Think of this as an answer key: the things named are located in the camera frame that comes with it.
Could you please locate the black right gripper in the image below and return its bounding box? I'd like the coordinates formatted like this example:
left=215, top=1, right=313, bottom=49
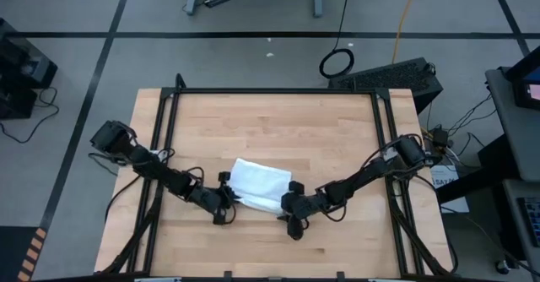
left=280, top=181, right=324, bottom=241

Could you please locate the grey desk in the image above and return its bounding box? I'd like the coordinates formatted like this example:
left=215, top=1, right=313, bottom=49
left=484, top=67, right=540, bottom=182
left=501, top=178, right=540, bottom=274

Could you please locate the black computer case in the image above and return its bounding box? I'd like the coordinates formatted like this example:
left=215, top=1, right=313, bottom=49
left=327, top=57, right=444, bottom=114

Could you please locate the black power adapter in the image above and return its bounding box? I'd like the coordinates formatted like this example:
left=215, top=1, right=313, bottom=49
left=429, top=127, right=451, bottom=148

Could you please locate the black table frame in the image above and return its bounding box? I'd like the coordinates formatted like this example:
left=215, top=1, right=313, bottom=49
left=100, top=73, right=457, bottom=277

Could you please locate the white paper sheet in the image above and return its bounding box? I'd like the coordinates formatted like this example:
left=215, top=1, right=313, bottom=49
left=429, top=163, right=470, bottom=214

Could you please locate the black desk base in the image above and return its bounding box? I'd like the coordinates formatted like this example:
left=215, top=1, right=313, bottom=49
left=436, top=136, right=522, bottom=203

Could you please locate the black laptop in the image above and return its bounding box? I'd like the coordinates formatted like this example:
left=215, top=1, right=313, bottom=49
left=505, top=47, right=540, bottom=111

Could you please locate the white cloth towel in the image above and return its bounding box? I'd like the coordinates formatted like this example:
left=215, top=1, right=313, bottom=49
left=227, top=158, right=293, bottom=215

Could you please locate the black keyboard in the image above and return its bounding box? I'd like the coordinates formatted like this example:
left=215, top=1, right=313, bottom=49
left=517, top=196, right=540, bottom=249

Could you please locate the long yellow hanging cable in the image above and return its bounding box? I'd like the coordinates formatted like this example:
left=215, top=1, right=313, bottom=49
left=391, top=0, right=423, bottom=65

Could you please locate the black hanging cable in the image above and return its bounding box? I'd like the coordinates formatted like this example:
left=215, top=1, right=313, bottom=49
left=319, top=0, right=355, bottom=79

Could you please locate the black equipment cart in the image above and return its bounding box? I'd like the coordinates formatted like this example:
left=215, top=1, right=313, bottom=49
left=0, top=18, right=59, bottom=121

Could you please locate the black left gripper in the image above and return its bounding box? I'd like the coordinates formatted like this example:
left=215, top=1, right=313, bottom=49
left=196, top=171, right=237, bottom=226

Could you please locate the black mat with orange stripes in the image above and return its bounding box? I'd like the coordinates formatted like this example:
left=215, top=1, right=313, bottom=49
left=0, top=225, right=48, bottom=282

